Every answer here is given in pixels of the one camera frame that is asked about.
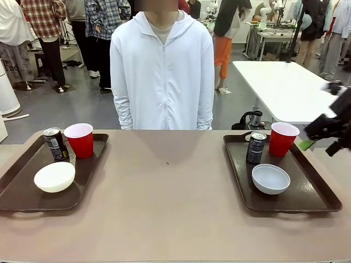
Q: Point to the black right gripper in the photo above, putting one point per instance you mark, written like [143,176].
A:
[342,109]

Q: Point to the grey bowl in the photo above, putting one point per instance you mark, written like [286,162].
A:
[270,180]

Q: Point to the black drink can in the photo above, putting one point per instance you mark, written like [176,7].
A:
[56,145]
[255,150]

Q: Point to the red plastic cup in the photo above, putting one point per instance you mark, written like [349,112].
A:
[81,145]
[281,143]

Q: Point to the white bowl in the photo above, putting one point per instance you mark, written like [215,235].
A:
[55,178]

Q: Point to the person's right forearm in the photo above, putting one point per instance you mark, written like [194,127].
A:
[123,115]

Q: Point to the person's left forearm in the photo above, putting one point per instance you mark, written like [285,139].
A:
[205,115]

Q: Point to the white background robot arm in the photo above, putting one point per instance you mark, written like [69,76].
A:
[266,11]

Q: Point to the brown serving tray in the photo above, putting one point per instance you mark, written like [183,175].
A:
[27,200]
[307,191]

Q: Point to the white folding table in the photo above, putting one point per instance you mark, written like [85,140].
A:
[288,87]

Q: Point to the steel electric kettle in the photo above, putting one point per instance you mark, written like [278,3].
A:
[256,117]

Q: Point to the person in light blue shirt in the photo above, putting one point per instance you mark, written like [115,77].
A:
[340,27]

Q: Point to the black upright pole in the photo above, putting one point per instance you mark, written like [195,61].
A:
[296,30]

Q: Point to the white background desk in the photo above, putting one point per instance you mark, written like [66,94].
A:
[274,34]

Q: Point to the person in black top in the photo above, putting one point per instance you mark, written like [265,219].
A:
[312,22]

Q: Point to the person in orange trousers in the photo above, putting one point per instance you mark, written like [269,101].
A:
[223,49]

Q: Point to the person in white hoodie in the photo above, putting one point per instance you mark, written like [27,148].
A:
[161,82]

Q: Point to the small white background robot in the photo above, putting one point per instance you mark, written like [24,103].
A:
[210,8]

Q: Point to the person in blue plaid shirt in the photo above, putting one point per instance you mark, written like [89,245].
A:
[105,16]

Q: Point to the person in grey jacket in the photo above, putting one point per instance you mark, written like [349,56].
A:
[78,35]

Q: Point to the black tripod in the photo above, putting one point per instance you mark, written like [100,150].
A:
[66,35]

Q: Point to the black stool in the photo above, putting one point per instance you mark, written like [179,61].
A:
[39,61]

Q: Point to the person in red plaid shirt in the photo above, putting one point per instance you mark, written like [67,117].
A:
[44,19]

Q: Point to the white pipe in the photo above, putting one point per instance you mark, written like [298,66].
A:
[16,116]

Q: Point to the person in white shirt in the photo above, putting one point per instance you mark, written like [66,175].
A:
[12,22]

